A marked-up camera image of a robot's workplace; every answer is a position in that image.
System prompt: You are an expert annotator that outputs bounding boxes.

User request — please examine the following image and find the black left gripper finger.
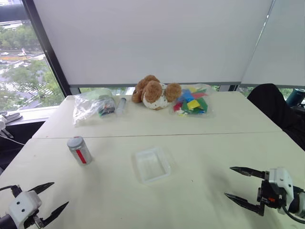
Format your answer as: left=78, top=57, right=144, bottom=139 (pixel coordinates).
left=28, top=182, right=55, bottom=195
left=42, top=201, right=70, bottom=228

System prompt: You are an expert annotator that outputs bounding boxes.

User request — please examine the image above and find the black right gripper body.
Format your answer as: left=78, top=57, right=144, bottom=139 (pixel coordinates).
left=256, top=170, right=287, bottom=211

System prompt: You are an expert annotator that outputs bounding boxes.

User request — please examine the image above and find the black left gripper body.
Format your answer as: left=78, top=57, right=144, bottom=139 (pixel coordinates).
left=23, top=209, right=45, bottom=229

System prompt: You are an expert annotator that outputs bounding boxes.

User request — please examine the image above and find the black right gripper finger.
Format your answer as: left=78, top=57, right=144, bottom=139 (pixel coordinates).
left=229, top=167, right=266, bottom=180
left=224, top=192, right=266, bottom=217

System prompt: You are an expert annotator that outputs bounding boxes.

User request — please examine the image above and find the silver can top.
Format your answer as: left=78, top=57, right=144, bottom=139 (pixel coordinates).
left=67, top=136, right=84, bottom=150

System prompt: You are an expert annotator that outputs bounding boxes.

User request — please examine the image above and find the dark teal cylindrical can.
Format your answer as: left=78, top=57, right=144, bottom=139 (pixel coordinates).
left=285, top=88, right=305, bottom=107

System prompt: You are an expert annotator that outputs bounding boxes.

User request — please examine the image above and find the clear plastic tray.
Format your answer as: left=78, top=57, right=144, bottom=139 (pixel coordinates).
left=132, top=146, right=173, bottom=186

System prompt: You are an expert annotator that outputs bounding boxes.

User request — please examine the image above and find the black chair with jacket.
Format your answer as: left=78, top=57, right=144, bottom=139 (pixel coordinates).
left=247, top=83, right=305, bottom=151

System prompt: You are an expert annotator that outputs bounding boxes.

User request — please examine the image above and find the white object on sill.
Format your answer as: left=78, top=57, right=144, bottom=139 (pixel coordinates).
left=0, top=111, right=24, bottom=125

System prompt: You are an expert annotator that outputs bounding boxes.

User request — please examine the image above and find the clear plastic zip bag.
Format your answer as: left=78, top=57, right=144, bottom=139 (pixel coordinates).
left=72, top=87, right=118, bottom=126

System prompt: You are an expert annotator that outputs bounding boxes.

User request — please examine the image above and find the bag of coloured plastic pieces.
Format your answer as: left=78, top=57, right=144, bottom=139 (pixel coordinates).
left=169, top=83, right=214, bottom=118

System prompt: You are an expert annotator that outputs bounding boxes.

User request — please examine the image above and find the clear jar with coloured bits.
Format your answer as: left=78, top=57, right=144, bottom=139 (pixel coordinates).
left=97, top=94, right=117, bottom=118

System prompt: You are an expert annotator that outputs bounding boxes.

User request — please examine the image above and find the clear plastic syringe tube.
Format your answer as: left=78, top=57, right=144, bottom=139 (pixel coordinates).
left=115, top=96, right=129, bottom=117

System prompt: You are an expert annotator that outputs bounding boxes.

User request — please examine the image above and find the narrow white roller blind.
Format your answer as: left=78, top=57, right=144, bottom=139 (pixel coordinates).
left=240, top=0, right=305, bottom=89

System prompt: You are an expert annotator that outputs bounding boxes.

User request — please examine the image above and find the brown and white plush dog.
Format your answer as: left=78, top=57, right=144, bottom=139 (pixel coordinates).
left=131, top=74, right=183, bottom=111

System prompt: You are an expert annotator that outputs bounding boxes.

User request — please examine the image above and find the wide white roller blind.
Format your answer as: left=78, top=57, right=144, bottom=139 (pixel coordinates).
left=31, top=0, right=274, bottom=88

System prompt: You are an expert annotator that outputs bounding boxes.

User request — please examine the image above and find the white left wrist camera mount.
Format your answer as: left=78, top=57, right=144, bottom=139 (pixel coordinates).
left=9, top=190, right=42, bottom=228

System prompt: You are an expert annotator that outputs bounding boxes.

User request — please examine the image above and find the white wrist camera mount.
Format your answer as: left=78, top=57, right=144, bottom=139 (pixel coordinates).
left=9, top=190, right=42, bottom=228
left=269, top=167, right=295, bottom=211

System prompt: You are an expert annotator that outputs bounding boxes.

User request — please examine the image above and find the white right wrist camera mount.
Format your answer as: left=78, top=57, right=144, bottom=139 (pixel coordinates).
left=269, top=167, right=295, bottom=211

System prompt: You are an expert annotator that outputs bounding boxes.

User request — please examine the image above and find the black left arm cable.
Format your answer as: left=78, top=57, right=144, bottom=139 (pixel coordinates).
left=0, top=184, right=23, bottom=198

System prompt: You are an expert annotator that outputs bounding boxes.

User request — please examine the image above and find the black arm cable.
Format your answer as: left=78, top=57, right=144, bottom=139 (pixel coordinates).
left=282, top=206, right=305, bottom=224
left=0, top=184, right=23, bottom=198

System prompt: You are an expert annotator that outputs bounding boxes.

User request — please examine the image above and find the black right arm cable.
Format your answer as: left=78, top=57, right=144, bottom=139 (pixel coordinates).
left=282, top=206, right=305, bottom=224

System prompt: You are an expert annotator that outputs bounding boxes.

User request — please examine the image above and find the thin white cable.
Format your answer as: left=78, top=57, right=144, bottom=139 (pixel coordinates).
left=0, top=128, right=26, bottom=146

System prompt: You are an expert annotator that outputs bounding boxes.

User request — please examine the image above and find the black window frame post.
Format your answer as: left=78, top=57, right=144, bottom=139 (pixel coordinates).
left=20, top=0, right=72, bottom=99

